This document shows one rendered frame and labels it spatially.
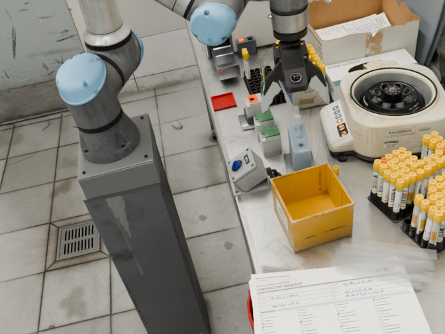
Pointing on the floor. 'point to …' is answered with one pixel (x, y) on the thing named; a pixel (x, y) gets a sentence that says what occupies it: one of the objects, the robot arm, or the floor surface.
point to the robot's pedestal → (152, 256)
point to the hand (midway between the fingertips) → (295, 111)
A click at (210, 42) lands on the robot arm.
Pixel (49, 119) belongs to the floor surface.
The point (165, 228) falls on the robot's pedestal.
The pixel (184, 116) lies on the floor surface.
